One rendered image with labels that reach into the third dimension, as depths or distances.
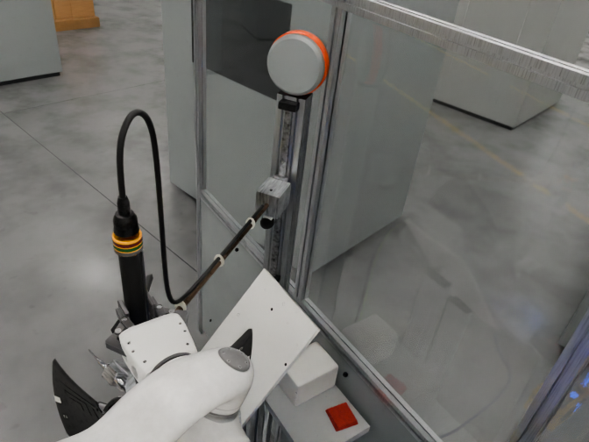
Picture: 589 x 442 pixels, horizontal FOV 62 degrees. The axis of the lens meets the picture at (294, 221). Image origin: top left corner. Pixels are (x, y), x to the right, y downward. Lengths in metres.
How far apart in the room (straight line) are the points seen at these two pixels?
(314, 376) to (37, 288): 2.27
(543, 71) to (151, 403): 0.83
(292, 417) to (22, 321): 2.05
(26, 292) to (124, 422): 2.94
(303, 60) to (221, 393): 0.88
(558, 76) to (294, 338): 0.82
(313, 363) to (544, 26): 5.31
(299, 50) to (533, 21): 5.31
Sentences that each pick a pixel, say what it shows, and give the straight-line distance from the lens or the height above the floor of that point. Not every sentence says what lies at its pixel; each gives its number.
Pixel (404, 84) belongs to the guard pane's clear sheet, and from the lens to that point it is 1.23.
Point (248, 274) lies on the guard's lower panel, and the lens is 2.18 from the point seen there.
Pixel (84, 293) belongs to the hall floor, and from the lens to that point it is 3.42.
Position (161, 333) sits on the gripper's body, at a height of 1.67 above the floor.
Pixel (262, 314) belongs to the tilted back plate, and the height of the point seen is 1.30.
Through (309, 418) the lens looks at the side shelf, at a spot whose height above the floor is 0.86.
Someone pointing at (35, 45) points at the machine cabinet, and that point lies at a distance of 6.77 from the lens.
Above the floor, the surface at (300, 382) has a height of 0.97.
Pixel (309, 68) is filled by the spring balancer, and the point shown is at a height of 1.88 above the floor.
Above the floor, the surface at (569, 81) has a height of 2.03.
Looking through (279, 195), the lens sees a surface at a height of 1.56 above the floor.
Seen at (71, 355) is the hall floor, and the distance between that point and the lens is 3.08.
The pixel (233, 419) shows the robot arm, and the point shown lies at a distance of 0.70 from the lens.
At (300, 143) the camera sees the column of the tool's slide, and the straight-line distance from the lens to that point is 1.37.
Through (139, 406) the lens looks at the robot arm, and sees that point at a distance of 0.62.
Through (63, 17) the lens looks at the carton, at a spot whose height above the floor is 0.16.
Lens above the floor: 2.26
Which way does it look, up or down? 34 degrees down
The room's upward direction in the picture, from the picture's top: 7 degrees clockwise
